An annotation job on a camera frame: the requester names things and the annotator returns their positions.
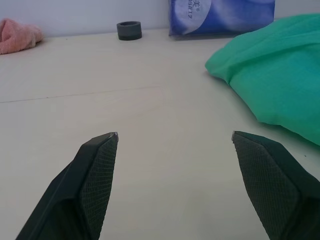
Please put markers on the black round cap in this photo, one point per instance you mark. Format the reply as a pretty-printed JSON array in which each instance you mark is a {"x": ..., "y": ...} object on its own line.
[{"x": 129, "y": 31}]

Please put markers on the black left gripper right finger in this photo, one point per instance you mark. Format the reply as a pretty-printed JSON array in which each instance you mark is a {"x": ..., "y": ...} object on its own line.
[{"x": 280, "y": 190}]

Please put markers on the large Vinda tissue pack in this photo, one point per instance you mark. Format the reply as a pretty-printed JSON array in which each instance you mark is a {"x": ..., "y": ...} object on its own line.
[{"x": 220, "y": 20}]

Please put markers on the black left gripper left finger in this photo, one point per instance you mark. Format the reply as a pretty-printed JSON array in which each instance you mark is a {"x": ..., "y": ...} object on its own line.
[{"x": 75, "y": 190}]

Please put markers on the green cloth garment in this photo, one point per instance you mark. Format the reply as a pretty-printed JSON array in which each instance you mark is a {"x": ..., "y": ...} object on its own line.
[{"x": 275, "y": 75}]

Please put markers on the pink towel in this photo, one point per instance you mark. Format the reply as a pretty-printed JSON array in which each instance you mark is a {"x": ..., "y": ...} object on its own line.
[{"x": 17, "y": 35}]

